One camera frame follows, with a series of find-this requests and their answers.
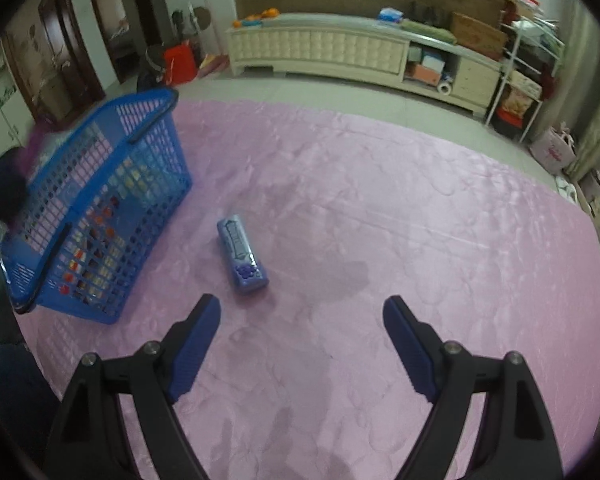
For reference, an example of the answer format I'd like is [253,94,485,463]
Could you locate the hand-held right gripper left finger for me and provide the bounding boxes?
[42,293,222,480]

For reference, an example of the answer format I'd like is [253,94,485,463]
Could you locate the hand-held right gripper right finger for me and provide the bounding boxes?
[382,296,566,480]

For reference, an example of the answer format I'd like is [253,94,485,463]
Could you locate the purple snack packet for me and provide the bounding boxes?
[216,214,270,295]

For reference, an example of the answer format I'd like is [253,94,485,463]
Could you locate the blue plastic basket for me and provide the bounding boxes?
[0,87,193,325]

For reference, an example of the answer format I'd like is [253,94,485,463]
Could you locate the brown wooden door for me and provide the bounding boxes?
[0,0,106,126]

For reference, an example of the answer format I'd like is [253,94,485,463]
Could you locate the pink quilted table cover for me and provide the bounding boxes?
[2,100,600,480]

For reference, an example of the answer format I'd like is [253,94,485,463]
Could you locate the person's leg in blue jeans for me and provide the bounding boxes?
[0,345,61,461]

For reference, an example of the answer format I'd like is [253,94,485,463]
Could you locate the black bag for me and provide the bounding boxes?
[136,45,173,92]

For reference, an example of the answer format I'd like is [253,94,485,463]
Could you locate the red bag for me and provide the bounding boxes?
[162,44,198,86]

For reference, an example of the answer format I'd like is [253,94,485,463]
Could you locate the pink bag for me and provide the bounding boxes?
[530,125,578,173]

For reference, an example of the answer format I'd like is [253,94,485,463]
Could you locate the broom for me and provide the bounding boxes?
[200,52,231,76]

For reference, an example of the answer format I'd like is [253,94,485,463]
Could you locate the small stacked boxes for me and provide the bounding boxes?
[407,52,446,86]

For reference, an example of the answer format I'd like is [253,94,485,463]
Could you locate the white TV cabinet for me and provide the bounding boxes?
[225,12,511,116]

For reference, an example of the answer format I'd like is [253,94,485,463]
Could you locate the green folded cloth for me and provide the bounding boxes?
[400,19,456,43]

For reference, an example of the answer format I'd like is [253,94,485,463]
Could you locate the cardboard box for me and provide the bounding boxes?
[450,11,508,58]

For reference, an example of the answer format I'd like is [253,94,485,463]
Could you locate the patterned curtain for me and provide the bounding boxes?
[565,0,600,196]

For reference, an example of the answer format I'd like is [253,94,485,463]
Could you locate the white metal rack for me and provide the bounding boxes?
[485,0,566,143]

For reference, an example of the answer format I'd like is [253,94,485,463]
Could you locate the dark bottles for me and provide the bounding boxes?
[411,1,448,23]

